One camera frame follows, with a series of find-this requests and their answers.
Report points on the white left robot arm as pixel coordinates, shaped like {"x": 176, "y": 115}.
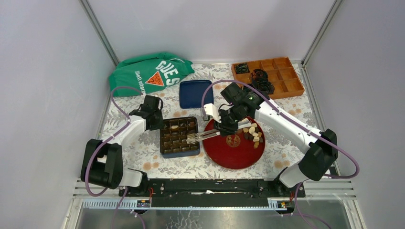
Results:
{"x": 103, "y": 159}

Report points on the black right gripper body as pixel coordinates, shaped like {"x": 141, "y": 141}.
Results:
{"x": 229, "y": 120}

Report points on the green printed bag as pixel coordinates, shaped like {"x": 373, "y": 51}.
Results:
{"x": 149, "y": 73}

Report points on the blue box lid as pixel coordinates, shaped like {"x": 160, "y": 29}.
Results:
{"x": 191, "y": 93}

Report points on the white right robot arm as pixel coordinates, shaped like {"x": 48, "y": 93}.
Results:
{"x": 318, "y": 147}

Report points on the red round plate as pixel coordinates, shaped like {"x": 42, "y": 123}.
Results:
{"x": 237, "y": 151}

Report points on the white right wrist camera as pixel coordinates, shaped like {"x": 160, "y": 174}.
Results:
{"x": 210, "y": 110}

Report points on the floral tablecloth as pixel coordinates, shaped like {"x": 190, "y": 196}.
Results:
{"x": 144, "y": 154}

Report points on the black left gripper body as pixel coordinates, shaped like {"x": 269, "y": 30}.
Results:
{"x": 158, "y": 122}

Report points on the blue chocolate box with tray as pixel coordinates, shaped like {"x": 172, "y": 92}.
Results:
{"x": 173, "y": 137}

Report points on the silver metal tongs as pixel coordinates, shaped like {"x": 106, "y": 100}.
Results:
{"x": 198, "y": 137}

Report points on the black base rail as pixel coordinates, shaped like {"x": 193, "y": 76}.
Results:
{"x": 246, "y": 193}

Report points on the orange wooden divider tray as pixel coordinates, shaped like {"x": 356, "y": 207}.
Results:
{"x": 276, "y": 76}

